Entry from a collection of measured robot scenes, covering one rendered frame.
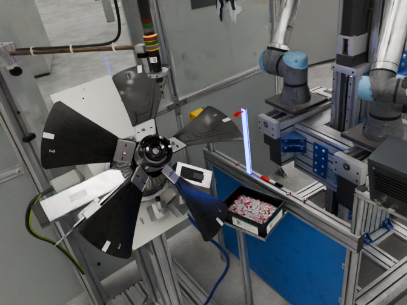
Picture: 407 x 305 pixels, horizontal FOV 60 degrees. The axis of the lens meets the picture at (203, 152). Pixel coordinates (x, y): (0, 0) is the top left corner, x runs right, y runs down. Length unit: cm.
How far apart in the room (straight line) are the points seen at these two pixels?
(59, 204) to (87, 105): 44
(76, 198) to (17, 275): 100
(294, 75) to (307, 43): 343
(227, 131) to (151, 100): 31
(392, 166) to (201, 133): 64
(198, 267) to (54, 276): 87
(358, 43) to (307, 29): 352
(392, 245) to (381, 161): 125
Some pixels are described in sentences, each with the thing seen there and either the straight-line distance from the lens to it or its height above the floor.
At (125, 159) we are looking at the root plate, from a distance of 125.
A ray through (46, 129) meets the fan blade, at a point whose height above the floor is 136.
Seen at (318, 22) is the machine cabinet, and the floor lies 60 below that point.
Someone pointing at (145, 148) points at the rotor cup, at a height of 124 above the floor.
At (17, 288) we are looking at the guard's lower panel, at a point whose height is 34.
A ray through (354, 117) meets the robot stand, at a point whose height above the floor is 102.
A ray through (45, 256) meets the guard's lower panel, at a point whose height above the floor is 44.
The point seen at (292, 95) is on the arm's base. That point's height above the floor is 108.
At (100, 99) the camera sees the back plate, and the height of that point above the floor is 130.
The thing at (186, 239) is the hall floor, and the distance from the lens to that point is 257.
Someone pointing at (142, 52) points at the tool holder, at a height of 153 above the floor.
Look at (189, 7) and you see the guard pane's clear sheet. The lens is 209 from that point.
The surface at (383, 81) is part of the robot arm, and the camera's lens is 119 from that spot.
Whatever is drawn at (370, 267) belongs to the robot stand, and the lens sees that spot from 214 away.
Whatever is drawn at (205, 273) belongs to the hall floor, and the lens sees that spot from 235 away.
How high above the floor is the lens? 181
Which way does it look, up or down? 32 degrees down
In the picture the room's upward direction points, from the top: 9 degrees counter-clockwise
